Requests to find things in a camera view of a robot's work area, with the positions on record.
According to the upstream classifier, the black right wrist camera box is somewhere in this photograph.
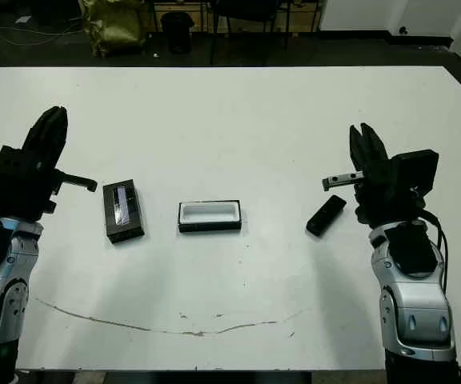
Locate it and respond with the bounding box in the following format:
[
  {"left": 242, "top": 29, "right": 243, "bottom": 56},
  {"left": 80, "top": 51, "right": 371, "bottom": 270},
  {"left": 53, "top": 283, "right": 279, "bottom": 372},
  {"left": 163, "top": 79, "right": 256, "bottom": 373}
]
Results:
[{"left": 390, "top": 150, "right": 439, "bottom": 193}]

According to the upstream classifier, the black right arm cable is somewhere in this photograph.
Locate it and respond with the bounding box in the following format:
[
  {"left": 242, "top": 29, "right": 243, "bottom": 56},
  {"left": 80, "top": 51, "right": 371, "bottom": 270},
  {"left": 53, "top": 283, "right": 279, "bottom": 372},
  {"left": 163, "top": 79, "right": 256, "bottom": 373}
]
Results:
[{"left": 414, "top": 207, "right": 450, "bottom": 289}]

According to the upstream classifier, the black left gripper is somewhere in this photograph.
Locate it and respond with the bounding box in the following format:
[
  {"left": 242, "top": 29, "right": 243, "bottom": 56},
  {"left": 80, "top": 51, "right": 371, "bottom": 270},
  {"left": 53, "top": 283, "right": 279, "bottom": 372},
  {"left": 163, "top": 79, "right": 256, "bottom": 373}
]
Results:
[{"left": 0, "top": 106, "right": 98, "bottom": 222}]

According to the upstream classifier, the black mesh office chair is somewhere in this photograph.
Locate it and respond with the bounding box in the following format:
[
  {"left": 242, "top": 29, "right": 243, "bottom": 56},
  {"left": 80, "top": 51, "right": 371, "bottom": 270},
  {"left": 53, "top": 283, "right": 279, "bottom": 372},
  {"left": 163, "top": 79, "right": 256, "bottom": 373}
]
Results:
[{"left": 208, "top": 0, "right": 291, "bottom": 65}]

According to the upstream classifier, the black box lid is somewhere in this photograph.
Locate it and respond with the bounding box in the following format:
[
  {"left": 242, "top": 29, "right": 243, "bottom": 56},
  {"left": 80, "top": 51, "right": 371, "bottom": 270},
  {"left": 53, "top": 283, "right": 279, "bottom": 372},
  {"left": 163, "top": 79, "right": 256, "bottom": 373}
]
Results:
[{"left": 102, "top": 178, "right": 147, "bottom": 244}]

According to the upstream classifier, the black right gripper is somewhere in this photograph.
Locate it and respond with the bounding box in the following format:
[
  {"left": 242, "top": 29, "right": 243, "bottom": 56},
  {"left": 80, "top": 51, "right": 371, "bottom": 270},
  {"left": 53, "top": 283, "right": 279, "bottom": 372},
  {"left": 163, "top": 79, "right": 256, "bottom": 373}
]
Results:
[{"left": 321, "top": 123, "right": 430, "bottom": 230}]

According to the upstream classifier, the thin white floor cable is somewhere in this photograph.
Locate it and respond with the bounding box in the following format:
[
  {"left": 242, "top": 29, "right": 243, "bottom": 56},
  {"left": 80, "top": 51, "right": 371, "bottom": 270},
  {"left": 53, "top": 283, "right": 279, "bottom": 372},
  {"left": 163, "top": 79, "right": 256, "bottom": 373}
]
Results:
[{"left": 0, "top": 23, "right": 79, "bottom": 47}]

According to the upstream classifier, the yellow-green bag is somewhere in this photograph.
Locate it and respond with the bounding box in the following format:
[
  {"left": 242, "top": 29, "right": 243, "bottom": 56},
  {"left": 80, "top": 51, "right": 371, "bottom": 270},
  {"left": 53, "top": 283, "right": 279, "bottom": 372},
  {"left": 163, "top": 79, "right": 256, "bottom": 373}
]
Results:
[{"left": 80, "top": 0, "right": 146, "bottom": 57}]

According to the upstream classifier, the black trash bin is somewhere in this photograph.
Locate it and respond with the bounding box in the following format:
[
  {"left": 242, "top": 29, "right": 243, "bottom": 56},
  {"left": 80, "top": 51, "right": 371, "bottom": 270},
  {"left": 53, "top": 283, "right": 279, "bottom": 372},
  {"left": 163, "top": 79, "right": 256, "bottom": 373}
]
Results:
[{"left": 160, "top": 10, "right": 194, "bottom": 55}]

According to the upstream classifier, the black box base white inlay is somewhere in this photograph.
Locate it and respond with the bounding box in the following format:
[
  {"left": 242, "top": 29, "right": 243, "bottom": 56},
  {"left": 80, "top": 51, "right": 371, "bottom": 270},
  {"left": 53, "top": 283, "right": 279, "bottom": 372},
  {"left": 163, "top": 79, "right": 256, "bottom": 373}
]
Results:
[{"left": 177, "top": 198, "right": 243, "bottom": 234}]

